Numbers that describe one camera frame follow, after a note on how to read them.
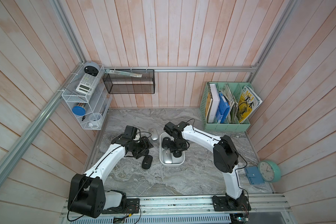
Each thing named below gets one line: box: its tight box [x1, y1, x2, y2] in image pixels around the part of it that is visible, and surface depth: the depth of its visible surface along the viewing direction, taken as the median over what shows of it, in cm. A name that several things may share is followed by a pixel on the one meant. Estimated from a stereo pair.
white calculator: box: [75, 73, 99, 96], surface depth 79 cm
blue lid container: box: [71, 105, 87, 116], surface depth 78 cm
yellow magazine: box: [238, 84, 263, 124], surface depth 100 cm
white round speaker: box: [83, 61, 100, 77], surface depth 83 cm
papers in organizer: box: [220, 83, 239, 124], surface depth 100 cm
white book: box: [208, 83, 221, 123], surface depth 97 cm
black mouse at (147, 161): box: [141, 154, 153, 170], surface depth 90 cm
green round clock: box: [257, 159, 282, 183], surface depth 78 cm
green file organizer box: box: [199, 81, 254, 132], surface depth 101 cm
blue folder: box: [215, 91, 231, 124], surface depth 97 cm
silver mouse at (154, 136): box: [148, 127, 159, 141], surface depth 103 cm
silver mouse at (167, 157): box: [162, 149, 173, 164], surface depth 92 cm
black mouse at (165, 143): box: [161, 136, 171, 150], surface depth 97 cm
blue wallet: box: [244, 166, 265, 185], surface depth 84 cm
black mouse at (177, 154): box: [172, 150, 182, 158], surface depth 87 cm
